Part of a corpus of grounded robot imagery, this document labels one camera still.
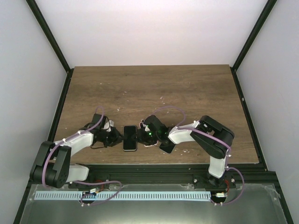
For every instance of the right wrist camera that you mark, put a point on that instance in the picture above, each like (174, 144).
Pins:
(141, 124)

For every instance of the light blue slotted cable duct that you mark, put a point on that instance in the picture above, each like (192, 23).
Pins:
(126, 195)

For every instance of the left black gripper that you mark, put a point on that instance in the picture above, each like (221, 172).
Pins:
(116, 138)

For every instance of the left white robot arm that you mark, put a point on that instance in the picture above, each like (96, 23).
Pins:
(52, 166)

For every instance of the black aluminium frame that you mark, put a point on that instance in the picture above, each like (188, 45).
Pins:
(254, 173)

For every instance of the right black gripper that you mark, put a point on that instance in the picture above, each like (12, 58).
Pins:
(140, 137)

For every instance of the clear phone case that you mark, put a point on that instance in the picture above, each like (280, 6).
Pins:
(167, 148)

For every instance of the pink phone case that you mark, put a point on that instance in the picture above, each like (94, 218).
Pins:
(154, 145)

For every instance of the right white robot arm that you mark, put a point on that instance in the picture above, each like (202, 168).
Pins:
(215, 138)

